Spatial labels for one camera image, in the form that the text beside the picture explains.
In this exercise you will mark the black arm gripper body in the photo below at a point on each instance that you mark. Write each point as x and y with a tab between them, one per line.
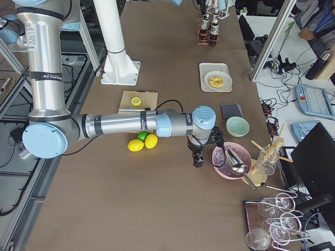
194	149

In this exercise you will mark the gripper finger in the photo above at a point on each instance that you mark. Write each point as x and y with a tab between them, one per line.
198	160

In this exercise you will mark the tea bottle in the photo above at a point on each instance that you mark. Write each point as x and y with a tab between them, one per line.
205	23
213	33

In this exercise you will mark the white serving tray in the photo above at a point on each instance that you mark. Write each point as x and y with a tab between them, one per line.
205	68

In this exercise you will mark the tea bottle in rack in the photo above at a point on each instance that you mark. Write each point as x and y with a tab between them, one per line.
213	33

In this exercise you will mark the tea bottle rack front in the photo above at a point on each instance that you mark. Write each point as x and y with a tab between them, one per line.
215	16

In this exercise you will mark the clear ice cubes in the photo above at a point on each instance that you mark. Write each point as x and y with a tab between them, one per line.
219	159

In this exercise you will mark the pink bowl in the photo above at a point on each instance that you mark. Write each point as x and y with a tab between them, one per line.
226	144

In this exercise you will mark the steel ice scoop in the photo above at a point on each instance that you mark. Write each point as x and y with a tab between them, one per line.
238	166

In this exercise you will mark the yellow lemon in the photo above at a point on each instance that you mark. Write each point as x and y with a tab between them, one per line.
135	145
151	141

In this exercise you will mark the mint green bowl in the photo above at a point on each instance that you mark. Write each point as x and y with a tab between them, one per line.
237	126

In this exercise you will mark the grey folded cloth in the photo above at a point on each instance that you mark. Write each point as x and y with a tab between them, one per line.
231	110

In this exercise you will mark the green lime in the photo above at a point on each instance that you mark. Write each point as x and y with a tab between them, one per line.
143	135

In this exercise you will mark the wooden cutting board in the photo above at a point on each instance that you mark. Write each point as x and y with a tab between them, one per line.
149	99

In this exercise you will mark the glass pitcher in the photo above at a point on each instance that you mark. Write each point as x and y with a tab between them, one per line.
267	161

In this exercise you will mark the wooden mug tree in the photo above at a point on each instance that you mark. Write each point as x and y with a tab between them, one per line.
257	177

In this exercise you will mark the white plate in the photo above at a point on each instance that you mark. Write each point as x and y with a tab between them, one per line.
224	75

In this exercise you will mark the half lemon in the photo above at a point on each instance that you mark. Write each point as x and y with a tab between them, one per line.
136	101

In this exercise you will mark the wine glass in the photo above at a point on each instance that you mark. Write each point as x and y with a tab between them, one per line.
279	234
258	239
288	222
271	207

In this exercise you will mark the blue teach pendant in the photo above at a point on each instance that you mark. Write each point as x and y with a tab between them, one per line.
314	101
301	129

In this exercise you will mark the black monitor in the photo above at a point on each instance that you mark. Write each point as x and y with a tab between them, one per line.
314	160

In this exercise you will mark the person in grey jacket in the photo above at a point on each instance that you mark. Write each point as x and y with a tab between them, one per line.
316	22

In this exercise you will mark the braided ring bread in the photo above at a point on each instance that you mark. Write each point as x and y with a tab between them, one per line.
216	82

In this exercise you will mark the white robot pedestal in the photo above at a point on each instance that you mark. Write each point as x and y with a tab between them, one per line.
119	68

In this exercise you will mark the copper wire bottle rack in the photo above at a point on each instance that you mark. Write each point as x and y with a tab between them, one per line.
207	32

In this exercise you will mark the white wire cup rack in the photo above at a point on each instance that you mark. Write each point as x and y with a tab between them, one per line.
219	6

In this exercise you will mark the aluminium frame post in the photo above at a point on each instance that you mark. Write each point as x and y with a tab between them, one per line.
272	38

